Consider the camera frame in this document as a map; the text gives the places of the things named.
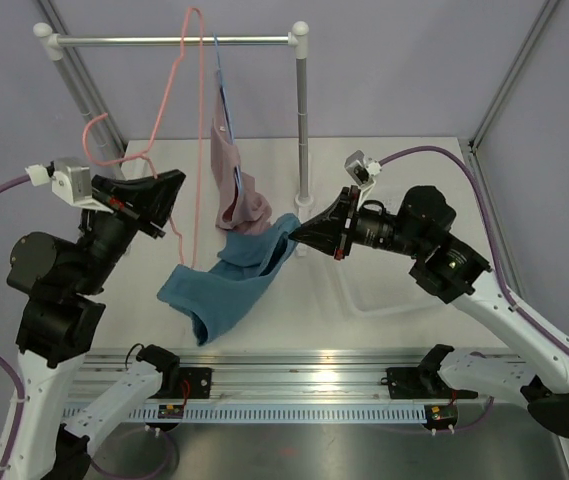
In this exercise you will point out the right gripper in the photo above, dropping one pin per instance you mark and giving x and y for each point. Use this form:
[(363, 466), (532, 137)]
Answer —
[(328, 230)]

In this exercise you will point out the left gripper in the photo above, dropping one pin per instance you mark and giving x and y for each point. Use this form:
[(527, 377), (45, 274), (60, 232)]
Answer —
[(153, 199)]

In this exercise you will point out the teal tank top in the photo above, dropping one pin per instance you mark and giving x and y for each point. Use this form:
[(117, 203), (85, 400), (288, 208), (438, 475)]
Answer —
[(217, 299)]

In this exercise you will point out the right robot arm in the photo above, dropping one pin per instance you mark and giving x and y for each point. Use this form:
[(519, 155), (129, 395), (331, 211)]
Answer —
[(454, 273)]

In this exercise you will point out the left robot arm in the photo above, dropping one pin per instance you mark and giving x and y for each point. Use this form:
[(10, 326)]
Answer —
[(58, 325)]

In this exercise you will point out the mauve tank top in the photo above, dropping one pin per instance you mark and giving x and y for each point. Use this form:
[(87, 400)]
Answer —
[(246, 213)]

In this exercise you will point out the white plastic basket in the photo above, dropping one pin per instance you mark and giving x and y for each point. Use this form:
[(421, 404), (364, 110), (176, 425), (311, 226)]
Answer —
[(372, 283)]

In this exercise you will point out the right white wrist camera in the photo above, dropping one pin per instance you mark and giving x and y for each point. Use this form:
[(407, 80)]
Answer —
[(363, 170)]

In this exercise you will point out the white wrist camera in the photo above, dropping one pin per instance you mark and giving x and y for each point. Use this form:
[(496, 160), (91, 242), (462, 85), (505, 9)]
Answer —
[(69, 180), (363, 170)]

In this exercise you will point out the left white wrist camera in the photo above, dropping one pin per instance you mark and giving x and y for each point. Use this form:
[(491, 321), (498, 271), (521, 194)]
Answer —
[(69, 180)]

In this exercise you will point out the blue wire hanger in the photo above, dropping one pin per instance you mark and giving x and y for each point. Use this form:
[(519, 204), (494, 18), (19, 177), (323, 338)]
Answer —
[(227, 112)]

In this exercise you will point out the left aluminium frame post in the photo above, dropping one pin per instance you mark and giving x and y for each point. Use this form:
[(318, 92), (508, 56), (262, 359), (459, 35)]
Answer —
[(80, 83)]

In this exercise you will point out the aluminium frame post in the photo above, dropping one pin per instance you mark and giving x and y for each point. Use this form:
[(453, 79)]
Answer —
[(515, 69), (80, 83)]

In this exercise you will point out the aluminium mounting rail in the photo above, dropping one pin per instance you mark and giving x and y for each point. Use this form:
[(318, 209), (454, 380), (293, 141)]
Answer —
[(311, 376)]

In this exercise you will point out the right aluminium frame post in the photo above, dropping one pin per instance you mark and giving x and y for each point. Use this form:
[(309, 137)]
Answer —
[(515, 69)]

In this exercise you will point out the white slotted cable duct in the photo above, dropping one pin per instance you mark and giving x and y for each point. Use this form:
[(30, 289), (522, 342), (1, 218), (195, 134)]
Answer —
[(202, 413)]

